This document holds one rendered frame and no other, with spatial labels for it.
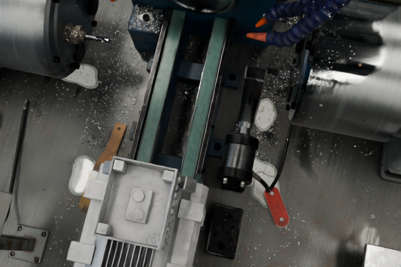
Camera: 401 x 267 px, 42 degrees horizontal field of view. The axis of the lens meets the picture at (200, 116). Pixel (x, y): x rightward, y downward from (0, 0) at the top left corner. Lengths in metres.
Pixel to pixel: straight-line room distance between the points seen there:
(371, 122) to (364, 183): 0.30
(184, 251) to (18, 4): 0.48
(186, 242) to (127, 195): 0.12
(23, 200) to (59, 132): 0.16
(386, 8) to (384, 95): 0.14
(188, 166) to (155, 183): 0.21
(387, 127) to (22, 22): 0.62
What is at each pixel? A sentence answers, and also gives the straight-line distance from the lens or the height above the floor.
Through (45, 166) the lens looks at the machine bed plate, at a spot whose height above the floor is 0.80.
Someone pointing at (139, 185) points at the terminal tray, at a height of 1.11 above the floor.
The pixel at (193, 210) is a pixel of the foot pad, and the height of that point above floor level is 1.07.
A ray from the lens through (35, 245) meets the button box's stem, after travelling 1.18.
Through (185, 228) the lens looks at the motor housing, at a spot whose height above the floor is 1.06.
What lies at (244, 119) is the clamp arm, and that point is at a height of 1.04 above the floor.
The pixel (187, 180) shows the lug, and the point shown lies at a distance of 0.84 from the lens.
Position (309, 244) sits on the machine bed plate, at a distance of 1.14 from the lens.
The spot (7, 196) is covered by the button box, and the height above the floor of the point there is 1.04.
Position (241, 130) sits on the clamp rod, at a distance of 0.93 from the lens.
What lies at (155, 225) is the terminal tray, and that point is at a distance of 0.81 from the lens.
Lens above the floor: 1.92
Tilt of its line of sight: 75 degrees down
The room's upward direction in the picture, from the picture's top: 7 degrees counter-clockwise
